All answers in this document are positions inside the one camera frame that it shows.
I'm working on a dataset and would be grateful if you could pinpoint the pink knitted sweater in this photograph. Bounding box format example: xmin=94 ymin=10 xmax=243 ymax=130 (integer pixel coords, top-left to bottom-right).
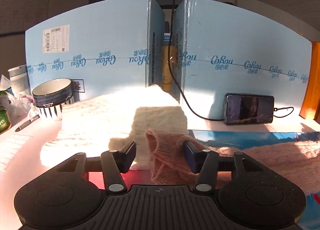
xmin=145 ymin=128 xmax=320 ymax=196

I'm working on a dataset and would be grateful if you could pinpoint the anime printed desk mat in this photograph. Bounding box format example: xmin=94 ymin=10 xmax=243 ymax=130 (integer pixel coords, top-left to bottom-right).
xmin=188 ymin=130 xmax=319 ymax=229

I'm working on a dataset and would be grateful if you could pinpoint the white knitted sweater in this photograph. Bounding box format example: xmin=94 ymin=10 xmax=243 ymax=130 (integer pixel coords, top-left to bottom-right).
xmin=40 ymin=85 xmax=188 ymax=170

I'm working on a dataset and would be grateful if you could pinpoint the black smartphone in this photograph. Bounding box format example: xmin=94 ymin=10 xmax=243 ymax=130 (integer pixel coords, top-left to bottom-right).
xmin=224 ymin=93 xmax=274 ymax=125

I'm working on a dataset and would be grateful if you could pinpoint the black pen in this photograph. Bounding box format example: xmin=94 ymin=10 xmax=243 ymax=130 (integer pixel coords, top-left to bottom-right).
xmin=15 ymin=115 xmax=40 ymax=132

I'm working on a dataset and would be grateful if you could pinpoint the dark striped ceramic bowl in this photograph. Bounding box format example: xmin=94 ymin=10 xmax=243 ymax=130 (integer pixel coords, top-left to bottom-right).
xmin=32 ymin=78 xmax=74 ymax=121

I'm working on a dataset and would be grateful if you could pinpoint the crumpled plastic bag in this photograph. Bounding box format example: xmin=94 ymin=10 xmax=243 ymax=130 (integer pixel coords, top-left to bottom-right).
xmin=1 ymin=75 xmax=37 ymax=118

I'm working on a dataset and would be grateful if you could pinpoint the right light blue cardboard box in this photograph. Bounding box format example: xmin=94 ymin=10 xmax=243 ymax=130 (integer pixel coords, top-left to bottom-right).
xmin=173 ymin=0 xmax=312 ymax=119

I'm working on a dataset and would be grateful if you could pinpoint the light blue cardboard box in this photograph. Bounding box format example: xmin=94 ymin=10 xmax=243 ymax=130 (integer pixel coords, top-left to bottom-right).
xmin=25 ymin=0 xmax=164 ymax=100
xmin=173 ymin=0 xmax=312 ymax=119

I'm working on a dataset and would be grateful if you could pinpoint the green can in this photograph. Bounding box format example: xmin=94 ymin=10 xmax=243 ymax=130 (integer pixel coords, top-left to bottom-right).
xmin=0 ymin=91 xmax=11 ymax=134

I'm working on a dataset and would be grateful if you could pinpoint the left light blue cardboard box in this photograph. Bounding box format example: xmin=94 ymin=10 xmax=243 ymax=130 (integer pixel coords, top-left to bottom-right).
xmin=25 ymin=0 xmax=164 ymax=100

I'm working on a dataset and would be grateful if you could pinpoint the white cup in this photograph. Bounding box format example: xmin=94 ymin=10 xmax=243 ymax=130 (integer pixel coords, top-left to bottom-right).
xmin=8 ymin=65 xmax=30 ymax=96

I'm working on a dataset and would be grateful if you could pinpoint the black charging cable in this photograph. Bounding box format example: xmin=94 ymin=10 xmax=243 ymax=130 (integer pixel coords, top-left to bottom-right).
xmin=167 ymin=0 xmax=295 ymax=122

